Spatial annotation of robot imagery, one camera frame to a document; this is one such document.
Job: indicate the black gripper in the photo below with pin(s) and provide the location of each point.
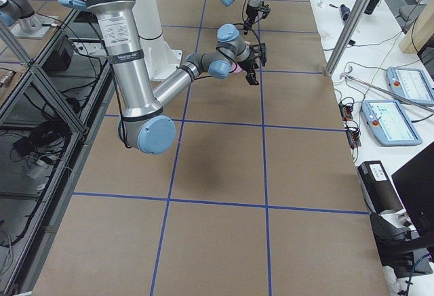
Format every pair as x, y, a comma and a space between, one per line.
246, 63
251, 13

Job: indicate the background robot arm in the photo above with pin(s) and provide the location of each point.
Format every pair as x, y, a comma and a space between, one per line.
23, 21

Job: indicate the pink mesh pen holder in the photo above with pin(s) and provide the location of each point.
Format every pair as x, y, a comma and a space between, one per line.
236, 69

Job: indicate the dark blue small object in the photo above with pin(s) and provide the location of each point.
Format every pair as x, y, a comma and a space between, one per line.
345, 12

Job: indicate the small circuit board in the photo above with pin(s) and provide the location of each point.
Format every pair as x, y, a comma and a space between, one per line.
346, 112

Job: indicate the near teach pendant tablet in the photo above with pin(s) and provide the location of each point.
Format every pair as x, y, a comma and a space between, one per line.
389, 123

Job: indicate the teach pendant tablet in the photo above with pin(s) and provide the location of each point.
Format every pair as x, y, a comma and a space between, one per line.
410, 83
389, 123

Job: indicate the far teach pendant tablet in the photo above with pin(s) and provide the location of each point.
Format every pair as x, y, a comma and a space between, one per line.
410, 83

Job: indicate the black brown box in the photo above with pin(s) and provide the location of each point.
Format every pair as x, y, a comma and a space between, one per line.
378, 189

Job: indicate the black monitor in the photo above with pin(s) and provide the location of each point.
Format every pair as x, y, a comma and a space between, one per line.
414, 184

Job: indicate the white pedestal column base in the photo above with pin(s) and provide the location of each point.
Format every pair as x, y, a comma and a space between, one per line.
160, 59

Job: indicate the aluminium frame post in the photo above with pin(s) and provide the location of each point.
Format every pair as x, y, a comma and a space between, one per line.
346, 34

